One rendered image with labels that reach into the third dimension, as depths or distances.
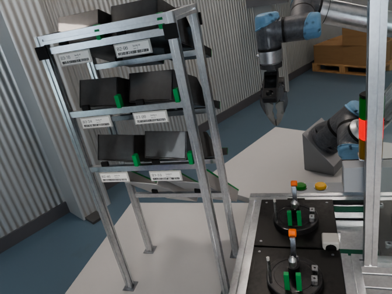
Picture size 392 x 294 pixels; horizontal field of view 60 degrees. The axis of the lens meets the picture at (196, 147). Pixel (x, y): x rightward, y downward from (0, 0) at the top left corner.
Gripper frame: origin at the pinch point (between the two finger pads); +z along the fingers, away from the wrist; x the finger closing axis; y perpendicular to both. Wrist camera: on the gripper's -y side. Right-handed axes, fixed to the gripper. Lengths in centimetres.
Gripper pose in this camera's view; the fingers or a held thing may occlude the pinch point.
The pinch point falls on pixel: (276, 122)
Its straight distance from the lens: 120.0
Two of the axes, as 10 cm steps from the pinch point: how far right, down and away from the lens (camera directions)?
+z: 1.9, 8.9, 4.1
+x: -9.5, 0.5, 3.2
